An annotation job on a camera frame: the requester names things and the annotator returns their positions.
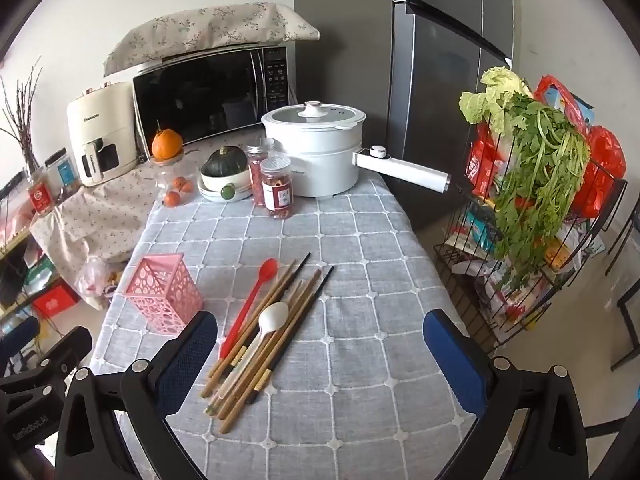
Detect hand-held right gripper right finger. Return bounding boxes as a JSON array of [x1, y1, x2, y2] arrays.
[[422, 309, 594, 480]]

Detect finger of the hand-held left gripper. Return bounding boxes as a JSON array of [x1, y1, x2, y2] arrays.
[[0, 316, 41, 362], [29, 326, 94, 386]]

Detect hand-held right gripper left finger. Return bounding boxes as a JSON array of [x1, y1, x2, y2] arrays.
[[54, 310, 219, 480]]

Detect pink perforated utensil holder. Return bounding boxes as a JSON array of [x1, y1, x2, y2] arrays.
[[115, 254, 205, 336]]

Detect red silicone spoon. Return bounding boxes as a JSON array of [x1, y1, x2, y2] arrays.
[[219, 258, 279, 359]]

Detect pile of wooden chopsticks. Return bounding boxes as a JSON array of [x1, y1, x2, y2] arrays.
[[201, 252, 335, 435]]

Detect white plastic spoon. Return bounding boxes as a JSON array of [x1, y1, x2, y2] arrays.
[[220, 301, 290, 397]]

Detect red box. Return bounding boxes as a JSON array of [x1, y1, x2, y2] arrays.
[[31, 285, 81, 317]]

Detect clear plastic bag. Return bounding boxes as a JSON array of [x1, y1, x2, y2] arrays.
[[75, 255, 126, 307]]

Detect wooden shelf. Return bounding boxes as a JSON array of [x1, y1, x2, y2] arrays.
[[0, 170, 66, 322]]

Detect grey checked tablecloth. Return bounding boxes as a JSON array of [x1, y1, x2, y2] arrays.
[[90, 167, 477, 480]]

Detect red label glass jar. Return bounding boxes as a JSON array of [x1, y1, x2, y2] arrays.
[[27, 167, 56, 217]]

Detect small floral tablecloth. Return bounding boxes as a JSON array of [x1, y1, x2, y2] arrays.
[[30, 137, 266, 311]]

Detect blue label clear container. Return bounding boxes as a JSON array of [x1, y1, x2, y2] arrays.
[[45, 148, 81, 202]]

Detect white bowl with green knob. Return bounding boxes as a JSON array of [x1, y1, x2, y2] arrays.
[[197, 167, 254, 204]]

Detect red label spice jar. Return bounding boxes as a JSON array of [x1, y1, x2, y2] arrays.
[[260, 156, 294, 221]]

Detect spice jar of red berries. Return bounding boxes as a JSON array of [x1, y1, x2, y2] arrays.
[[246, 137, 276, 207]]

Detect dark green kabocha squash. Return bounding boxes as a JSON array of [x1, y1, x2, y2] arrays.
[[201, 146, 250, 179]]

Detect red snack packet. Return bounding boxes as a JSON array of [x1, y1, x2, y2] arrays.
[[465, 125, 507, 199]]

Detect dried branches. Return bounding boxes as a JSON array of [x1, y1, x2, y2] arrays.
[[0, 57, 44, 172]]

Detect bunch of green celery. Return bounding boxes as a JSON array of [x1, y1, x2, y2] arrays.
[[492, 95, 592, 292]]

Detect large orange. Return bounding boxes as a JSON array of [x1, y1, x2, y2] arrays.
[[151, 120, 184, 161]]

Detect white electric cooking pot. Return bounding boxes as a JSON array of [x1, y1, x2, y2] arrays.
[[261, 101, 453, 199]]

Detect cream air fryer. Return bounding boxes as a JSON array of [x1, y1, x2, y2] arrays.
[[67, 80, 139, 188]]

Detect red plastic bag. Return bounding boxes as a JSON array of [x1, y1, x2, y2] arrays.
[[570, 125, 627, 217]]

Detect black microwave oven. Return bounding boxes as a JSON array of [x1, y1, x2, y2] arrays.
[[132, 46, 296, 149]]

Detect napa cabbage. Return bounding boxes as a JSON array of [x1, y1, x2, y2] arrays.
[[459, 66, 534, 137]]

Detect grey refrigerator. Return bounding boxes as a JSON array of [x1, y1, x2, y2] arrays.
[[295, 0, 516, 232]]

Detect red bag with blue box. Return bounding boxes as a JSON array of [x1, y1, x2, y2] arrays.
[[532, 75, 596, 132]]

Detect floral cloth cover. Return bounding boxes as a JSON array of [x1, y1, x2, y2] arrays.
[[102, 2, 321, 77]]

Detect black wire rack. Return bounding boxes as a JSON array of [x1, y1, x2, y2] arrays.
[[432, 125, 629, 357]]

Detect black metal frame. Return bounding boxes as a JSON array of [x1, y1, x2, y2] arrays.
[[604, 180, 640, 376]]

